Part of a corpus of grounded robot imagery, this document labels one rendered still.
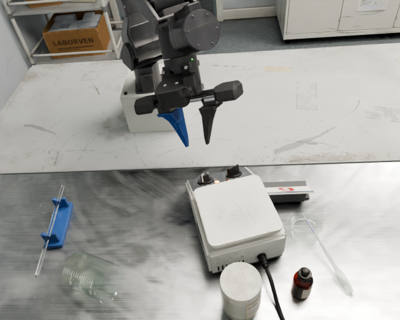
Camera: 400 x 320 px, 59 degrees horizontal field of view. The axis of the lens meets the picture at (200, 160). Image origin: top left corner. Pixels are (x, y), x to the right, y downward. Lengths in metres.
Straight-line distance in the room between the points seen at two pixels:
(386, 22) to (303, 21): 0.62
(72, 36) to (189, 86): 2.23
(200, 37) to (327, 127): 0.45
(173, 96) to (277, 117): 0.40
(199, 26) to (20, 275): 0.52
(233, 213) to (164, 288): 0.17
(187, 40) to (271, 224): 0.30
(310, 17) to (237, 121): 2.20
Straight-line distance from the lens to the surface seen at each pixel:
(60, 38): 2.78
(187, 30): 0.53
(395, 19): 3.24
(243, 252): 0.58
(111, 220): 0.72
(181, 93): 0.55
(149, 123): 0.86
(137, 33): 0.75
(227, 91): 0.58
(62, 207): 0.77
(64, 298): 0.67
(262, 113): 0.90
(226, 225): 0.57
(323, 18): 3.04
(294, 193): 0.68
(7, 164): 0.94
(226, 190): 0.61
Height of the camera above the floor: 1.46
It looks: 45 degrees down
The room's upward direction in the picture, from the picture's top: 7 degrees counter-clockwise
